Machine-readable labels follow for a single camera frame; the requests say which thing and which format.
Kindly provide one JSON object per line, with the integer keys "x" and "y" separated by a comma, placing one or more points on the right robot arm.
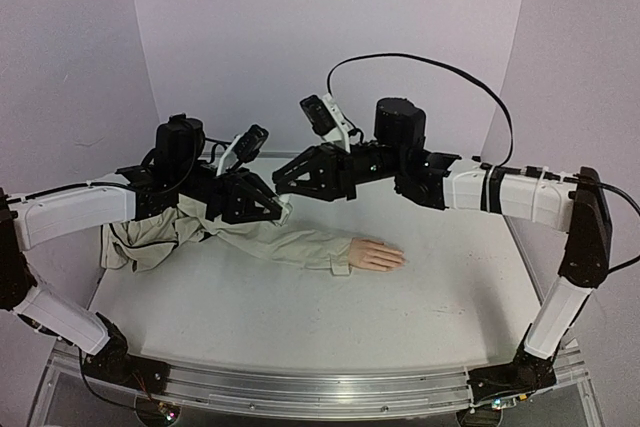
{"x": 577, "y": 207}

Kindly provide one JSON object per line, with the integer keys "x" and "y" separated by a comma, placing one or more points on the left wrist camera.
{"x": 242, "y": 150}

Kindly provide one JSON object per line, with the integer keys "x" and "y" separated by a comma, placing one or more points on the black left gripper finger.
{"x": 241, "y": 211}
{"x": 247, "y": 185}

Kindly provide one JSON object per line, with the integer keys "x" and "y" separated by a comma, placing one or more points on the beige zip jacket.
{"x": 144, "y": 245}

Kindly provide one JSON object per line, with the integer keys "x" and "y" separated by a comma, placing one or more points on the aluminium rear table rail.
{"x": 291, "y": 155}

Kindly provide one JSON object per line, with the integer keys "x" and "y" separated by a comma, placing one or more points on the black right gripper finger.
{"x": 311, "y": 168}
{"x": 311, "y": 189}

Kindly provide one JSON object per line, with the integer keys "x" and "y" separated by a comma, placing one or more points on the clear nail polish bottle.
{"x": 284, "y": 202}

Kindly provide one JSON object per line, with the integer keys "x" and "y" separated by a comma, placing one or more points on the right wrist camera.
{"x": 328, "y": 121}

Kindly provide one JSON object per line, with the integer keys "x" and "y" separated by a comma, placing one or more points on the aluminium front table rail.
{"x": 327, "y": 396}

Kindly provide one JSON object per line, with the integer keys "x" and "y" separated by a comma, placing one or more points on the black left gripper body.
{"x": 220, "y": 197}

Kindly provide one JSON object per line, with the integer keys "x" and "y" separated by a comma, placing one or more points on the mannequin hand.
{"x": 371, "y": 255}

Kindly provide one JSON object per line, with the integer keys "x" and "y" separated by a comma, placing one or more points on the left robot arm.
{"x": 171, "y": 172}

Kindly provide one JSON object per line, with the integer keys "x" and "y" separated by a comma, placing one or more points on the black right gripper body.
{"x": 343, "y": 173}

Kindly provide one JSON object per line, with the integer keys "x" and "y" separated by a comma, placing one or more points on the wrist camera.
{"x": 328, "y": 121}
{"x": 242, "y": 150}

